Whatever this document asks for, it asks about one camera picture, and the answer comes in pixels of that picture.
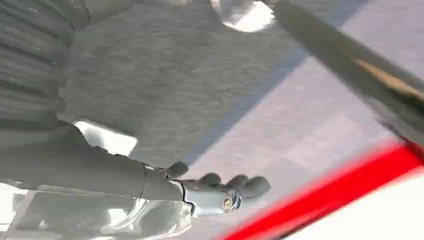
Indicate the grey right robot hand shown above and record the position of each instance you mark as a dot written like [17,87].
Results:
[82,179]

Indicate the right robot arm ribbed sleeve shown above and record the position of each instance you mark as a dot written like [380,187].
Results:
[30,59]

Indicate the grey kiosk stand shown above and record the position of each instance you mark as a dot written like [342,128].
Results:
[357,63]

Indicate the silver stanchion post with base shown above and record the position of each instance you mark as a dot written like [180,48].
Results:
[246,16]

